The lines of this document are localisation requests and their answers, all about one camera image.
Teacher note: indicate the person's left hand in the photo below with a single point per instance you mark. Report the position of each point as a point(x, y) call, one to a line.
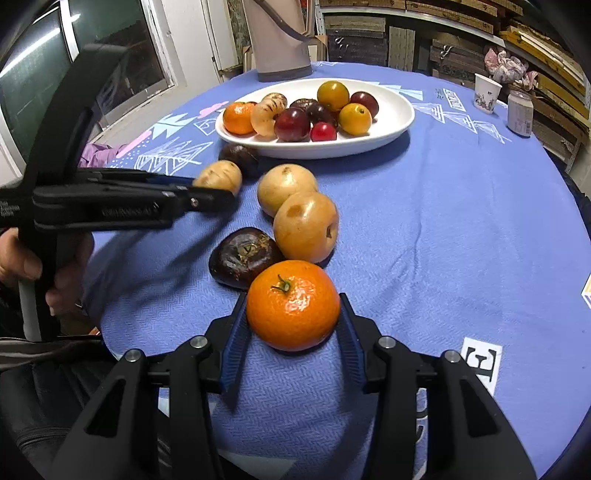
point(74, 277)

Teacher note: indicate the yellow round fruit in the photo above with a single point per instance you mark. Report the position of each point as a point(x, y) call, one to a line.
point(333, 94)
point(354, 119)

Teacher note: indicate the pink crumpled cloth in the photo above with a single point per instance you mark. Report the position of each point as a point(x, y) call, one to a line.
point(508, 67)

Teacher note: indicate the white door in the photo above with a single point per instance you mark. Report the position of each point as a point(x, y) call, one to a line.
point(198, 37)

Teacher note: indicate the large mandarin orange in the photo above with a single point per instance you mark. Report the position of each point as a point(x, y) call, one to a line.
point(239, 118)

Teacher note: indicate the beige thermos jug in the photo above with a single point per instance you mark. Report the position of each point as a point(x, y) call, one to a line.
point(281, 41)

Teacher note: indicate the small red cherry tomato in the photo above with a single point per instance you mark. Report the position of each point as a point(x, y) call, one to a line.
point(323, 132)

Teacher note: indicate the dark red plum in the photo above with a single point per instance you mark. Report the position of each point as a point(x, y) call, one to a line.
point(292, 124)

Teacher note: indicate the pale yellow pear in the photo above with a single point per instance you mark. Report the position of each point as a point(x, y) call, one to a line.
point(286, 187)
point(305, 226)

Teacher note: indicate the small white jar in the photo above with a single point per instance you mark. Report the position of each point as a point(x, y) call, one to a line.
point(520, 114)

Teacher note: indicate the white framed window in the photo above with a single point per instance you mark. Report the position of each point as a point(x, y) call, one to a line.
point(92, 27)

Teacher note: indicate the person's dark clothing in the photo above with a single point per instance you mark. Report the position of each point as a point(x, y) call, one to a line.
point(27, 415)

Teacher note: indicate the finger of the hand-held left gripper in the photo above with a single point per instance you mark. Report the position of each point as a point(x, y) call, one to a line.
point(171, 181)
point(207, 203)

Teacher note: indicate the blue printed tablecloth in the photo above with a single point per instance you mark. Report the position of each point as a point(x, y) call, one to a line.
point(438, 221)

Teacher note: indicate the white plate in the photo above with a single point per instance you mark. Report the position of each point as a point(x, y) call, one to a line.
point(369, 129)

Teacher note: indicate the purple cloth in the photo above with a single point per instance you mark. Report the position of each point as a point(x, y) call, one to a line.
point(104, 154)

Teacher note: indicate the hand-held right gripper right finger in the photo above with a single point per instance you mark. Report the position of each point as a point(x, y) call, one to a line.
point(351, 350)

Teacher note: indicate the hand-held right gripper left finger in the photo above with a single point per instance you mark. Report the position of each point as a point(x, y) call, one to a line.
point(235, 346)

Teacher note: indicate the dark purple plum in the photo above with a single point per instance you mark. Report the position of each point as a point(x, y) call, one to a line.
point(302, 103)
point(321, 113)

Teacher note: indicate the white paper cup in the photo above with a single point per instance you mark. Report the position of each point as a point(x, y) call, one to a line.
point(487, 94)

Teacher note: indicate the mandarin orange with stem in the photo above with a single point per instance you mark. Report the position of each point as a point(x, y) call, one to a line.
point(293, 307)

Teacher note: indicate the pale striped fruit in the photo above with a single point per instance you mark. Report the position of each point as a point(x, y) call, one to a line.
point(275, 98)
point(218, 175)

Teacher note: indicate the dark brown round fruit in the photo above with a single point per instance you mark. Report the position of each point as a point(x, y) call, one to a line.
point(242, 258)
point(240, 158)

